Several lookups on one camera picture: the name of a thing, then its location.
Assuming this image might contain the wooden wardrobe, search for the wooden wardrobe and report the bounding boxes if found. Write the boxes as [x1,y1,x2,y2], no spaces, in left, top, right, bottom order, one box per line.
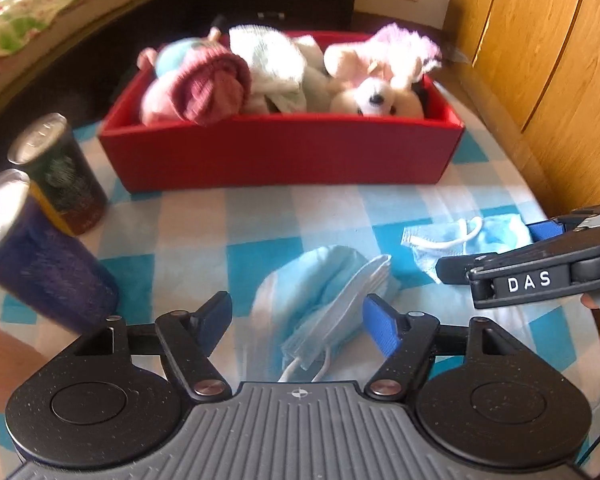
[442,0,600,216]

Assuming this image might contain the mauve knitted cloth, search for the mauve knitted cloth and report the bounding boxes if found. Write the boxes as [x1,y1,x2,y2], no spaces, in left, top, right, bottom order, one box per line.
[172,50,252,127]

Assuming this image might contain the white cloth toy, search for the white cloth toy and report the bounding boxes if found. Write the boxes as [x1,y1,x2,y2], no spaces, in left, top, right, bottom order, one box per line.
[228,25,331,113]

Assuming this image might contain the pink pig plush toy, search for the pink pig plush toy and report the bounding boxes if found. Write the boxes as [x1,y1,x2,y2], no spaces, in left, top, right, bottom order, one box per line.
[137,27,231,126]

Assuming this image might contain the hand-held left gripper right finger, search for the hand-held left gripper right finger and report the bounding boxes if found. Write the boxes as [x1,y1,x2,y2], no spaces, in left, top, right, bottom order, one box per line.
[362,294,523,403]

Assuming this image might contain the green drink can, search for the green drink can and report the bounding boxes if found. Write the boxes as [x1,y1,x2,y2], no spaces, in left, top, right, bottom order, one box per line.
[7,113,108,236]

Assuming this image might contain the red cardboard box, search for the red cardboard box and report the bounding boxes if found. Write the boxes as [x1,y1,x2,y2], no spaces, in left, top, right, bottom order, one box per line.
[98,30,465,193]

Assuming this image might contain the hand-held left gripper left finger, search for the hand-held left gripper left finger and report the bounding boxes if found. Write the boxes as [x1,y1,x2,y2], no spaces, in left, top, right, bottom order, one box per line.
[72,290,233,403]

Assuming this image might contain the floral bed blanket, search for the floral bed blanket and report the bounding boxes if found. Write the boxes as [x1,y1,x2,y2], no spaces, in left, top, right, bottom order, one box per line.
[0,0,188,58]

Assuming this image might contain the blue face masks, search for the blue face masks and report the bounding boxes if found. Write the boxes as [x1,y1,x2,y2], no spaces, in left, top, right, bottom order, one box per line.
[252,245,401,383]

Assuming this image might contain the blue face mask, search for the blue face mask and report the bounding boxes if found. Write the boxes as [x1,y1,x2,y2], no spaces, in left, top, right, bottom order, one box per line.
[401,214,533,283]

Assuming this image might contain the white dog plush toy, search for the white dog plush toy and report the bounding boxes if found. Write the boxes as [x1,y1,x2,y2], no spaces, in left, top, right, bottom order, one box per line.
[330,77,426,118]

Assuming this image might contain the blue checkered tablecloth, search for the blue checkered tablecloth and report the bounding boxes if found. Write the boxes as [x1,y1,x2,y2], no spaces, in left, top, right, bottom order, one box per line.
[0,75,600,461]

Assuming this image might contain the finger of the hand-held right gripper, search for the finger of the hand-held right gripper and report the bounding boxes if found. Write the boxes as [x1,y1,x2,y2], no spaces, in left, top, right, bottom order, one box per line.
[527,201,600,248]
[437,237,600,311]

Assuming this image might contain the black cable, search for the black cable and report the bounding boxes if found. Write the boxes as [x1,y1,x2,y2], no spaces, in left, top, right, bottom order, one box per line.
[577,420,600,466]

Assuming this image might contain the dark blue drink can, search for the dark blue drink can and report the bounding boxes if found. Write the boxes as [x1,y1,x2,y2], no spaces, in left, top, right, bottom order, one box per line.
[0,169,120,333]

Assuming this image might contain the pale pink plush toy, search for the pale pink plush toy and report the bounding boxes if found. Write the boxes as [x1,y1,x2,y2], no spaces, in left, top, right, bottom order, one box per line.
[324,22,443,91]

